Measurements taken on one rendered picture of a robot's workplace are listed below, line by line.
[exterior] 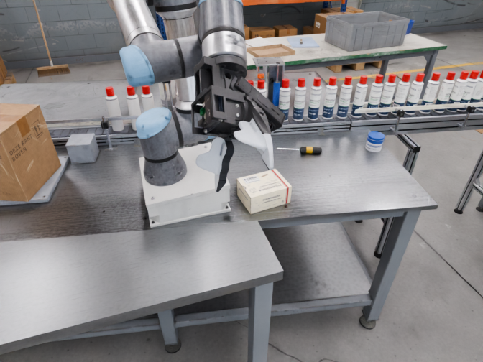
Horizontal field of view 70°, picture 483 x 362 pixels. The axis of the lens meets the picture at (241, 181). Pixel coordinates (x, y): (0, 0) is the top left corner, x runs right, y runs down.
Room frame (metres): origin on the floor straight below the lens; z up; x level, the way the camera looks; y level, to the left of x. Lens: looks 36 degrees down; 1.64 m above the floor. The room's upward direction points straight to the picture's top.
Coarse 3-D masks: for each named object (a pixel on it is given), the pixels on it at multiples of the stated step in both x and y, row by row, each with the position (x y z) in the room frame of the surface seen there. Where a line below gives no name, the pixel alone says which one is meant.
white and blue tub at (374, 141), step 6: (372, 132) 1.40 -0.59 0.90; (378, 132) 1.40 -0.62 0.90; (372, 138) 1.35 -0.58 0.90; (378, 138) 1.34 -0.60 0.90; (384, 138) 1.36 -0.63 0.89; (366, 144) 1.38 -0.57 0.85; (372, 144) 1.34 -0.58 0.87; (378, 144) 1.34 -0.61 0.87; (372, 150) 1.34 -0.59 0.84; (378, 150) 1.34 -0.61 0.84
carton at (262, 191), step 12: (240, 180) 1.02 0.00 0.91; (252, 180) 1.02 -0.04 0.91; (264, 180) 1.02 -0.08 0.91; (276, 180) 1.02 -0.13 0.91; (240, 192) 1.00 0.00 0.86; (252, 192) 0.95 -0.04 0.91; (264, 192) 0.95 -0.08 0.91; (276, 192) 0.96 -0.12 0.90; (288, 192) 0.98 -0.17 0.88; (252, 204) 0.92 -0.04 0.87; (264, 204) 0.94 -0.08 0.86; (276, 204) 0.96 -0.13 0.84
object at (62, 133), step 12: (288, 120) 1.56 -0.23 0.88; (324, 120) 1.56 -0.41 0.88; (336, 120) 1.56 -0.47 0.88; (348, 120) 1.56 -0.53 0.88; (60, 132) 1.43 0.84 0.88; (72, 132) 1.43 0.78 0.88; (84, 132) 1.43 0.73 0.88; (96, 132) 1.43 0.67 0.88; (120, 132) 1.43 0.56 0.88; (132, 132) 1.43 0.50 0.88
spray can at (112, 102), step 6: (108, 90) 1.44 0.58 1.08; (108, 96) 1.45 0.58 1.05; (114, 96) 1.45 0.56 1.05; (108, 102) 1.44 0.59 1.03; (114, 102) 1.44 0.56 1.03; (108, 108) 1.44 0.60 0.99; (114, 108) 1.44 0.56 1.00; (114, 114) 1.44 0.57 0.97; (120, 114) 1.46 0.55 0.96; (120, 120) 1.45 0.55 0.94; (114, 126) 1.44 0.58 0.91; (120, 126) 1.44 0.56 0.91
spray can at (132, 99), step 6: (132, 90) 1.46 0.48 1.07; (126, 96) 1.46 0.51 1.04; (132, 96) 1.45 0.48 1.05; (132, 102) 1.45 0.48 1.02; (138, 102) 1.47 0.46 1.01; (132, 108) 1.45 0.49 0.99; (138, 108) 1.46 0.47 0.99; (132, 114) 1.45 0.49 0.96; (138, 114) 1.45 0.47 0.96; (132, 120) 1.45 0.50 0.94; (132, 126) 1.45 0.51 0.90
